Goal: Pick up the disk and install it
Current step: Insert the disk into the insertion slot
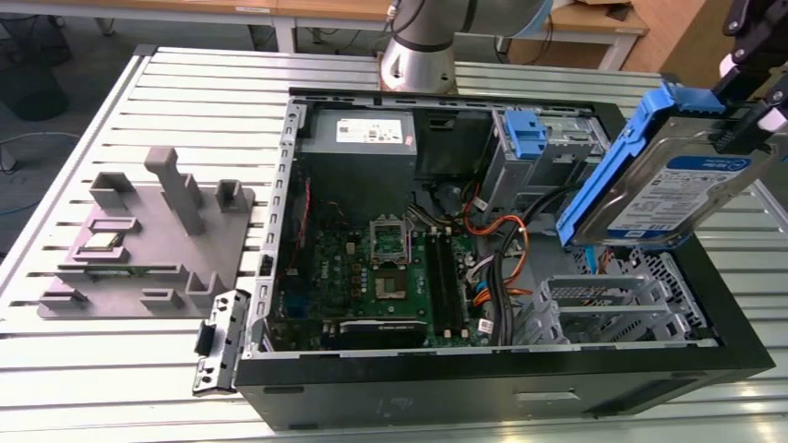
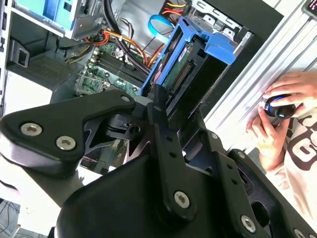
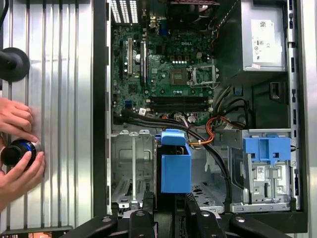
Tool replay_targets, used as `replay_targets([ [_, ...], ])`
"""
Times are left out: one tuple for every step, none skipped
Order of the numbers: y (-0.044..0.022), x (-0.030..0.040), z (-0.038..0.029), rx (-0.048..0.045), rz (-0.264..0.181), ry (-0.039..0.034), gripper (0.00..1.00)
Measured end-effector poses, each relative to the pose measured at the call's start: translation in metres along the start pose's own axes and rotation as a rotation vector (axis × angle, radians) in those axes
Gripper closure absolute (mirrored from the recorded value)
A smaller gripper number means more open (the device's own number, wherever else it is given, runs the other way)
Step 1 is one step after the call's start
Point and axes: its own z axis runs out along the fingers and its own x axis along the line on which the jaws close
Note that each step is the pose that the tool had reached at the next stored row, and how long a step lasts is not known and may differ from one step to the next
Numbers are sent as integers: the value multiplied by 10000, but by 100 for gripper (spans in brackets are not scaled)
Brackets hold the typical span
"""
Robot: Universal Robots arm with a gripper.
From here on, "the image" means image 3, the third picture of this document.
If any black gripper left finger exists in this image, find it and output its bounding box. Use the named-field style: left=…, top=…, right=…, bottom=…
left=66, top=190, right=159, bottom=238

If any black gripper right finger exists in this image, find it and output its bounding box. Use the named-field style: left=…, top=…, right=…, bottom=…
left=186, top=193, right=292, bottom=238

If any green motherboard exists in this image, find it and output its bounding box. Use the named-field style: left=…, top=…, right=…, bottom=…
left=111, top=14, right=216, bottom=127

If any hard disk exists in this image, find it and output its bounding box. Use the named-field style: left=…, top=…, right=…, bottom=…
left=153, top=128, right=193, bottom=211

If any blue plastic drive latch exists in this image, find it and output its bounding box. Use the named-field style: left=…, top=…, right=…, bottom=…
left=242, top=135, right=292, bottom=164

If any black round stand foot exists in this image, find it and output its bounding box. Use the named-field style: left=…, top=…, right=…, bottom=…
left=0, top=47, right=31, bottom=82

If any CPU socket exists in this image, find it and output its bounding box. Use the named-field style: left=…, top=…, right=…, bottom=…
left=169, top=68, right=188, bottom=86

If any black expansion slot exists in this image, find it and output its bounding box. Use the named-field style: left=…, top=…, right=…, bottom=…
left=118, top=39, right=124, bottom=78

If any grey power supply unit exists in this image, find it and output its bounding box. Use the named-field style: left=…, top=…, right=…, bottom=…
left=215, top=0, right=289, bottom=87

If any thick black cable bundle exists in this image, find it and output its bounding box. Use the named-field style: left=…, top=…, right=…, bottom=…
left=121, top=109, right=233, bottom=204

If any red orange wire bundle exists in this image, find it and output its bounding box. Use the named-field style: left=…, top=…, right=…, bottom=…
left=187, top=116, right=248, bottom=151

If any metal socket cover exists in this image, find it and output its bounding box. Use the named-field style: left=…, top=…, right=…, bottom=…
left=189, top=65, right=220, bottom=89

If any person's right hand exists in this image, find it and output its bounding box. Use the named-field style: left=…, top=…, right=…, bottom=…
left=0, top=150, right=47, bottom=211

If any black graphics card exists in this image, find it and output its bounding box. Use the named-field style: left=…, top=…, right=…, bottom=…
left=138, top=41, right=151, bottom=87

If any round black blue-ringed tool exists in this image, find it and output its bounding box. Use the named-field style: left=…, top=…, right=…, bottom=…
left=0, top=138, right=42, bottom=172

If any black case fan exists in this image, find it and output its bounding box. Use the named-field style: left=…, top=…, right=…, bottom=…
left=167, top=0, right=220, bottom=32

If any metal disk bay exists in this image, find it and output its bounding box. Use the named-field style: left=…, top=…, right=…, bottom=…
left=110, top=128, right=159, bottom=209

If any white expansion slot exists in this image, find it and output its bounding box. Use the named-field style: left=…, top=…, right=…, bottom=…
left=127, top=37, right=132, bottom=76

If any black open PC case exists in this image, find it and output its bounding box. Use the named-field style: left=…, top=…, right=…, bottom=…
left=93, top=0, right=309, bottom=234

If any wire locking lever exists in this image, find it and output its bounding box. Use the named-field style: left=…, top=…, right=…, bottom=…
left=190, top=83, right=219, bottom=90

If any black RAM slot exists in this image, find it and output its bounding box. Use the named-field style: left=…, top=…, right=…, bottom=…
left=147, top=107, right=213, bottom=112
left=147, top=99, right=213, bottom=104
left=147, top=103, right=213, bottom=108
left=147, top=95, right=213, bottom=100

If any person's left hand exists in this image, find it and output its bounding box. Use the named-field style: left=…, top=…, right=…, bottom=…
left=0, top=96, right=40, bottom=144

